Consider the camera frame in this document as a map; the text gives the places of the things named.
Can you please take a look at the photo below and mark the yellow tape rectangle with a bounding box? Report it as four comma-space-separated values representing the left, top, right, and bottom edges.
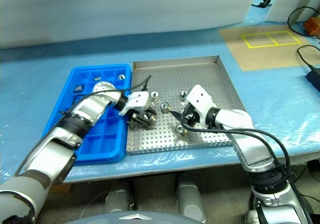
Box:
241, 30, 303, 49

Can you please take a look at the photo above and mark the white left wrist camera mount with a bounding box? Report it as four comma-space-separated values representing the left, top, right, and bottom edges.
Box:
119, 91, 151, 116

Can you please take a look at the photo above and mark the black power adapter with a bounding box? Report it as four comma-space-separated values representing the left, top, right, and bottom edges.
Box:
304, 67, 320, 92

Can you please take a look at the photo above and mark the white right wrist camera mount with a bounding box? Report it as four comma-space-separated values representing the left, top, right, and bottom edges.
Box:
186, 84, 216, 127

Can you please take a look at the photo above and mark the black looped cable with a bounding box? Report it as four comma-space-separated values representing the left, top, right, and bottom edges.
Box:
287, 6, 320, 39

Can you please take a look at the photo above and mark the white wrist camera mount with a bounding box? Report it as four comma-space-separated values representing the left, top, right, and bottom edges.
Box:
186, 84, 216, 127
119, 91, 151, 116

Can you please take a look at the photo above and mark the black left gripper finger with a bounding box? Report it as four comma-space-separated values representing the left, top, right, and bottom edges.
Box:
144, 111, 156, 131
131, 114, 148, 129

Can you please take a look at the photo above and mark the orange block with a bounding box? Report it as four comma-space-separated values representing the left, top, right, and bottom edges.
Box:
303, 17, 320, 36

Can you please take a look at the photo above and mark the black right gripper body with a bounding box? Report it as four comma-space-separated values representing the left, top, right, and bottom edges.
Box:
181, 102, 202, 127

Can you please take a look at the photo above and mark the grey rounded shape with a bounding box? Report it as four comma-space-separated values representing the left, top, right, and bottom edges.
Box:
104, 187, 136, 214
176, 175, 208, 224

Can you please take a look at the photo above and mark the perforated steel tray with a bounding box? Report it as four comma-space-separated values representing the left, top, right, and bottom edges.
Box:
126, 55, 247, 156

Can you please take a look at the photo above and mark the dark grey rounded cover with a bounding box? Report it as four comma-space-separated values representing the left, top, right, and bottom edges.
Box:
66, 210, 201, 224

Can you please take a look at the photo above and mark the white foam backdrop board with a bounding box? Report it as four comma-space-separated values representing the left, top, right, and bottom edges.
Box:
0, 0, 261, 50

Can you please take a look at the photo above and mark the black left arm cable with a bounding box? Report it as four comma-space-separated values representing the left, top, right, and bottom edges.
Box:
13, 75, 153, 177

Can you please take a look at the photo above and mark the brown cardboard sheet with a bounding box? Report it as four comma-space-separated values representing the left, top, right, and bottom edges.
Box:
218, 24, 320, 72

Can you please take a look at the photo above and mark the blue plastic compartment tray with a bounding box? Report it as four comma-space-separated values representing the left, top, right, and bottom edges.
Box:
41, 63, 133, 166

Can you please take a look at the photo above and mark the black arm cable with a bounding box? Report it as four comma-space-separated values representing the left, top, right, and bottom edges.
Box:
13, 75, 153, 177
178, 116, 296, 182

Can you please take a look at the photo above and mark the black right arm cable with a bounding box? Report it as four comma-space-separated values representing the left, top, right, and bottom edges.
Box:
178, 116, 296, 182

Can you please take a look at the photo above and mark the black adapter cable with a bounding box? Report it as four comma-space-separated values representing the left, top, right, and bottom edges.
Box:
296, 44, 320, 71

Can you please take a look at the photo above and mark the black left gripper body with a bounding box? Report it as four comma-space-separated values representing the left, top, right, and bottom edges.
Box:
129, 103, 158, 122

